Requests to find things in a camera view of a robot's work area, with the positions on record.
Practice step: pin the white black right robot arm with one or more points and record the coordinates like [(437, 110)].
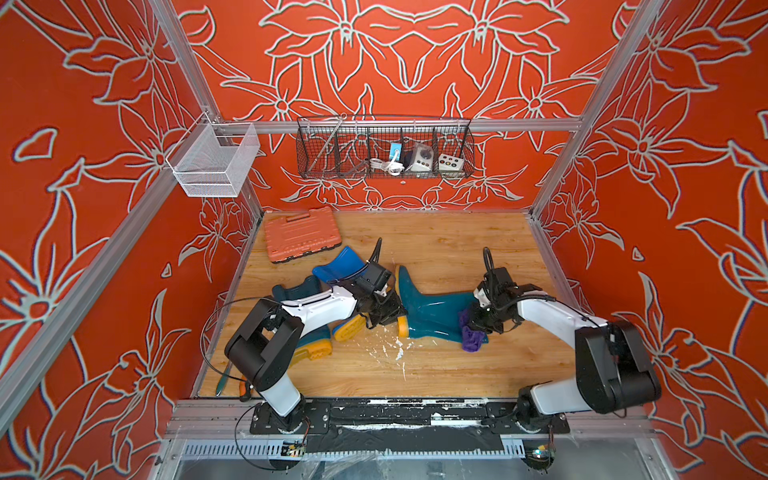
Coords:
[(613, 370)]

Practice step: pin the blue rubber boot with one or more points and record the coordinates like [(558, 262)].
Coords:
[(346, 263)]

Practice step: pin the white grey round device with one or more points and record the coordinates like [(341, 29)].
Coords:
[(421, 159)]

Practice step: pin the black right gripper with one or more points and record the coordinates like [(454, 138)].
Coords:
[(474, 321)]

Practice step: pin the blue white small box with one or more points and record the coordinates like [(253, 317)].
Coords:
[(395, 152)]

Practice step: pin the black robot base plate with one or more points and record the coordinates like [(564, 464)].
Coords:
[(321, 415)]

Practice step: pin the purple cloth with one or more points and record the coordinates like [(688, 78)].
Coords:
[(471, 340)]

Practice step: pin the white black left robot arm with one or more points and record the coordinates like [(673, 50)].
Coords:
[(264, 344)]

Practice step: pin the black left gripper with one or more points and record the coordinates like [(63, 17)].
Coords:
[(395, 313)]

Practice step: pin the white wire mesh basket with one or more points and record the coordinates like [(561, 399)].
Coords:
[(207, 167)]

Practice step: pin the black wire wall basket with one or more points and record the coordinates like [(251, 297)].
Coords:
[(355, 147)]

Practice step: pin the orange plastic tool case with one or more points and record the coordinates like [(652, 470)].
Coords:
[(303, 234)]

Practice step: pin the white dotted box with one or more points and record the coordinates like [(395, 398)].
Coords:
[(450, 166)]

